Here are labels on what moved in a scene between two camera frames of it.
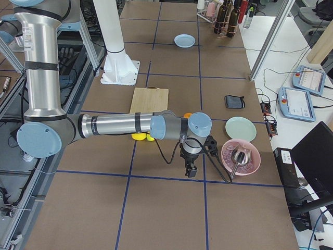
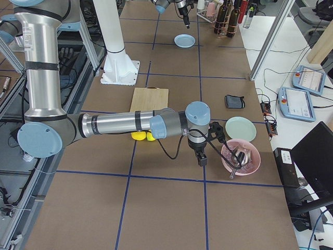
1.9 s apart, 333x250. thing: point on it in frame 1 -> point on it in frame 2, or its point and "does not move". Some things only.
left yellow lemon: x=139 y=136 does not move
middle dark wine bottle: x=232 y=24 does not move
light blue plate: x=184 y=40 does not move
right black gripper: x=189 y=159 -> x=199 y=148
